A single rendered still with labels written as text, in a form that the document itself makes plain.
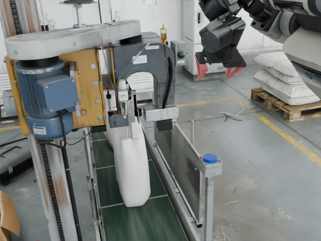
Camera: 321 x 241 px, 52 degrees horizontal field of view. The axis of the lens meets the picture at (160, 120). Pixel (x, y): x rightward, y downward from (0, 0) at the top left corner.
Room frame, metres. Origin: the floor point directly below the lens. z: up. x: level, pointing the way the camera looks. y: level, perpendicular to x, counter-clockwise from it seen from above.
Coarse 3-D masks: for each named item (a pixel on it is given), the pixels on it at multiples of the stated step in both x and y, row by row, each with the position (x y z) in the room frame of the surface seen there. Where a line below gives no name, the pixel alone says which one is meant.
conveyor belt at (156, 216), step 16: (96, 144) 2.25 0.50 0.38; (96, 160) 2.01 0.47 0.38; (112, 160) 2.01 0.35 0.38; (112, 176) 1.80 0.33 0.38; (112, 192) 1.63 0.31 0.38; (160, 192) 1.61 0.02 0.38; (112, 208) 1.48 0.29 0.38; (128, 208) 1.48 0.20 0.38; (144, 208) 1.47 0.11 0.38; (160, 208) 1.46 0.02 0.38; (112, 224) 1.35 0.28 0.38; (128, 224) 1.35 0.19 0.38; (144, 224) 1.34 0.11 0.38; (160, 224) 1.34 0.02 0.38; (176, 224) 1.33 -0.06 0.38; (112, 240) 1.24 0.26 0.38; (128, 240) 1.24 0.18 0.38; (144, 240) 1.23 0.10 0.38; (160, 240) 1.23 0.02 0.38; (176, 240) 1.22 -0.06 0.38
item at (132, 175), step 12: (120, 132) 1.54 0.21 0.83; (132, 132) 1.41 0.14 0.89; (120, 144) 1.50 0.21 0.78; (132, 144) 1.48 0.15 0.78; (144, 144) 1.51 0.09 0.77; (120, 156) 1.49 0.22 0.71; (132, 156) 1.47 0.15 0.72; (144, 156) 1.49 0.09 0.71; (120, 168) 1.49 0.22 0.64; (132, 168) 1.46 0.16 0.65; (144, 168) 1.48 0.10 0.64; (120, 180) 1.49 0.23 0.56; (132, 180) 1.46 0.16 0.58; (144, 180) 1.48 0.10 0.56; (120, 192) 1.53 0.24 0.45; (132, 192) 1.46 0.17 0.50; (144, 192) 1.48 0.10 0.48; (132, 204) 1.47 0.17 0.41
